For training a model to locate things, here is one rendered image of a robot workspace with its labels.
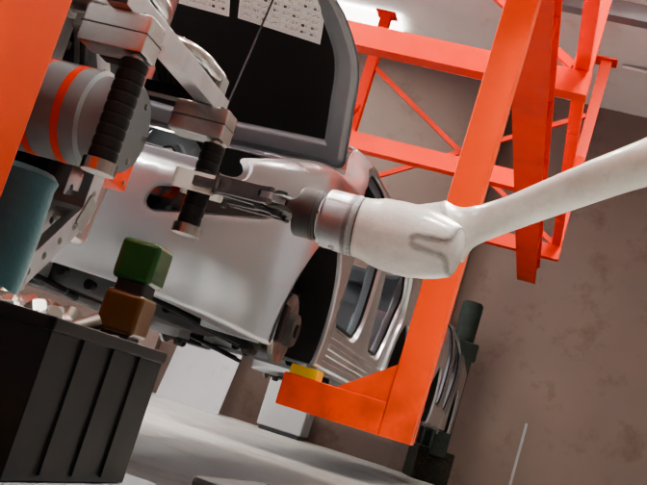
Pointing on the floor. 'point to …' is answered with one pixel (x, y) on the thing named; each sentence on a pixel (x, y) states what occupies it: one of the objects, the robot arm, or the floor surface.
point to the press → (420, 468)
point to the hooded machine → (283, 416)
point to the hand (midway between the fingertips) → (197, 184)
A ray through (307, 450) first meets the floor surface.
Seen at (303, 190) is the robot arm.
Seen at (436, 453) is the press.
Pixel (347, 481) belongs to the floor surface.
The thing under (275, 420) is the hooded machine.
